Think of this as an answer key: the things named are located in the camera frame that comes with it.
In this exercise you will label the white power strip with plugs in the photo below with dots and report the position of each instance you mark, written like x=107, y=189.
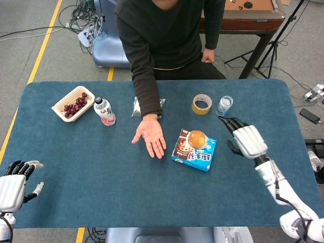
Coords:
x=315, y=91

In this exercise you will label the beige food tray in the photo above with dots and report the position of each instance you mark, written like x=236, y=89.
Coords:
x=68, y=97

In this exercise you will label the person left hand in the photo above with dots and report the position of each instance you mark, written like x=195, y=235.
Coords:
x=208, y=56

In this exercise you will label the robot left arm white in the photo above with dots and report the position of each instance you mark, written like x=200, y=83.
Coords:
x=5, y=227

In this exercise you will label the red cherries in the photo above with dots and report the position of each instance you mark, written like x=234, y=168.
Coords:
x=76, y=105

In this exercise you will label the person torso black clothing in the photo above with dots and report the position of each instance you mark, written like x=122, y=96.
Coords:
x=172, y=38

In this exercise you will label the white floor power strip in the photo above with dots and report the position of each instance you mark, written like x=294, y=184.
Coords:
x=84, y=36

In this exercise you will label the person left arm black sleeve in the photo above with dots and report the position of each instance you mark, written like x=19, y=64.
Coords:
x=215, y=22

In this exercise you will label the clear plastic water bottle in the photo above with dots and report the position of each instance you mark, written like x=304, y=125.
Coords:
x=224, y=106

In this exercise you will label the person right hand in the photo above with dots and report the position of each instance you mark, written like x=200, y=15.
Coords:
x=152, y=131

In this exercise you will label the blue snack box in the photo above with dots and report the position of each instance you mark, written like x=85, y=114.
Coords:
x=195, y=159

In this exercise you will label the robot left hand silver black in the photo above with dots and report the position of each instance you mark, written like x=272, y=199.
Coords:
x=11, y=192

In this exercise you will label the black tripod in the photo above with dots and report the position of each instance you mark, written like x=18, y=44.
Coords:
x=274, y=41

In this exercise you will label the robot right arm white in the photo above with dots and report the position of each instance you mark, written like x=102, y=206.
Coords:
x=288, y=192

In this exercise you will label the robot right hand silver black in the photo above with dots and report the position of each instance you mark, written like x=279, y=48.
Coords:
x=250, y=141

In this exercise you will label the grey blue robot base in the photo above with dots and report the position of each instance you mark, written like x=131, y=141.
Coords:
x=162, y=235

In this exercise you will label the black round knob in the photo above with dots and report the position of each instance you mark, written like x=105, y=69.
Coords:
x=248, y=4

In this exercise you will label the person right arm black sleeve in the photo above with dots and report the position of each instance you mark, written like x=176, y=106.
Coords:
x=144, y=83

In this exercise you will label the clear plastic bag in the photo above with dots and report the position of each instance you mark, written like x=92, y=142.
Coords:
x=136, y=108

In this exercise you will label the white pink drink bottle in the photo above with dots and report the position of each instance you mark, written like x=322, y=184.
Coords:
x=105, y=112

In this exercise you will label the person arm black sleeve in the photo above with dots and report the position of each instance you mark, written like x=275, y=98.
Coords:
x=144, y=83
x=215, y=22

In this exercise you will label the light blue machine base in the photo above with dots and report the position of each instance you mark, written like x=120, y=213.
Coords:
x=108, y=50

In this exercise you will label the wooden pool table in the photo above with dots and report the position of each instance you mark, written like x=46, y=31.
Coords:
x=253, y=22

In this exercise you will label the orange jelly cup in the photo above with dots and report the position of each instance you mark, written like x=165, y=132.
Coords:
x=197, y=139

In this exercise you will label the black flat device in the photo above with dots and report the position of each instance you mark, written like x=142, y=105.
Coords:
x=315, y=144

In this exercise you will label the black smartphone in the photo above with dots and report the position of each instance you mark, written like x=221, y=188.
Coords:
x=310, y=116

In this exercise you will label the yellow tape roll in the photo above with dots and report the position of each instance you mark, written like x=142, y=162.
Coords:
x=201, y=110

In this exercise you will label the grey sneaker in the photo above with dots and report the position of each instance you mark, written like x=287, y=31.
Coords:
x=315, y=160

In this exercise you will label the blue table mat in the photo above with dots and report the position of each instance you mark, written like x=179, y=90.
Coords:
x=101, y=164

